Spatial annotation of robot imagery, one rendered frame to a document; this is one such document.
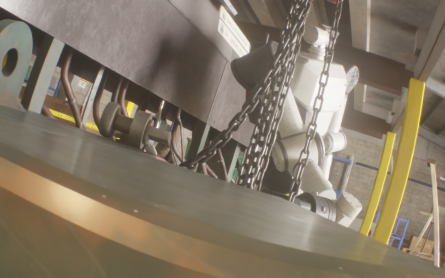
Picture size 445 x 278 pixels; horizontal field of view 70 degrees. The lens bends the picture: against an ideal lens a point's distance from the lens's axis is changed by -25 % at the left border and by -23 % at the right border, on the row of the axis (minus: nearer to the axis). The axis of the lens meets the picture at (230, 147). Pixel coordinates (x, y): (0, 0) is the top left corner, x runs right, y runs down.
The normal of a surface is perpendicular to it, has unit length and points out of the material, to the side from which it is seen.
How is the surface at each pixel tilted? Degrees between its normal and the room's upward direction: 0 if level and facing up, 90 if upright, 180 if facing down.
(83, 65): 90
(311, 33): 111
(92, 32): 90
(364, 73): 90
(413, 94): 90
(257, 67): 103
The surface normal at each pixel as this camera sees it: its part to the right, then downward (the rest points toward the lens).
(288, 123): 0.07, -0.22
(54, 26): 0.91, 0.26
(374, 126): -0.29, -0.15
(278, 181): -0.28, 0.29
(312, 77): -0.05, 0.27
